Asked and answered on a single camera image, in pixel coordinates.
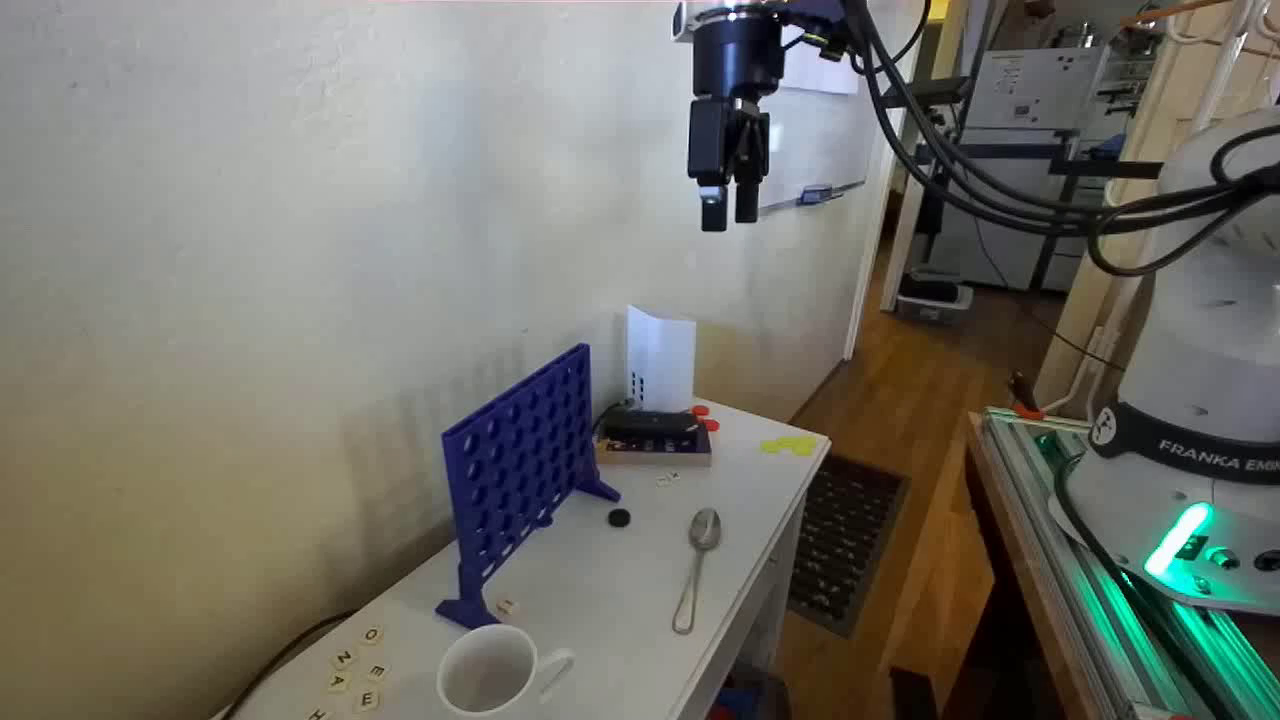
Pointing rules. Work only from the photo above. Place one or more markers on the blue connect four grid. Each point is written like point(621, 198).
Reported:
point(523, 463)

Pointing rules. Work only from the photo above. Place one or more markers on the white mug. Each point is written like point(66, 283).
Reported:
point(484, 670)

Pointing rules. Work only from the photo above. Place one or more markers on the white rectangular container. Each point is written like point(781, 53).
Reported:
point(662, 355)

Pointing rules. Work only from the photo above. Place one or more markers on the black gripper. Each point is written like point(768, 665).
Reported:
point(734, 53)

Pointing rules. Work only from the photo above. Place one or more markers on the white background cabinet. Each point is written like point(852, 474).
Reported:
point(1025, 145)

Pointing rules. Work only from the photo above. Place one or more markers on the small wooden letter tile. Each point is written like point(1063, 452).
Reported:
point(370, 697)
point(375, 633)
point(338, 680)
point(378, 670)

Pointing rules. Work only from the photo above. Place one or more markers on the red game disc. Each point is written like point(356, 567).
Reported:
point(708, 424)

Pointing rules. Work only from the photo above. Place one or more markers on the metal spoon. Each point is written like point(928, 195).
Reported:
point(701, 529)

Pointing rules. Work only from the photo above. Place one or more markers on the small black disc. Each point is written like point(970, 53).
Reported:
point(616, 519)

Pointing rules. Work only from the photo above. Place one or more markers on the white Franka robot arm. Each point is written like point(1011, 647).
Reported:
point(1200, 346)

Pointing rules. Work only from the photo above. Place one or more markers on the dark game piece tray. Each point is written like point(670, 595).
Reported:
point(651, 424)

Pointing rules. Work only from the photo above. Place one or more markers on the yellow game disc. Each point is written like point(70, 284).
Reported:
point(776, 451)
point(796, 440)

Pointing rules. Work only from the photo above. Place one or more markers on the white side table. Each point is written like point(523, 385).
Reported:
point(626, 572)

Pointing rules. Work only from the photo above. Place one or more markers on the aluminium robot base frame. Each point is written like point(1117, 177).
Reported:
point(1107, 602)

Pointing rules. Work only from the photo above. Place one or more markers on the metal floor vent grate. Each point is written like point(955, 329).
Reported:
point(845, 541)

